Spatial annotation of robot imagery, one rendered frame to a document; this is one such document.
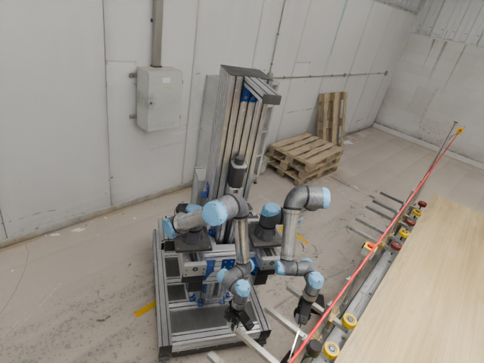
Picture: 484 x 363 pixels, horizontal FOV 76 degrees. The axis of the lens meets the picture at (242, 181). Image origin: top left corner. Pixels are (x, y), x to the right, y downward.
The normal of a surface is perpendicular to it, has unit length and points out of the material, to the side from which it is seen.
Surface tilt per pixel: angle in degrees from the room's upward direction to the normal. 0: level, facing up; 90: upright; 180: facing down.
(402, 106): 90
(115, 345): 0
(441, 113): 90
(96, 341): 0
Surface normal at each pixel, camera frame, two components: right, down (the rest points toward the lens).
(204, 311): 0.18, -0.85
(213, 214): -0.57, 0.23
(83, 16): 0.70, 0.46
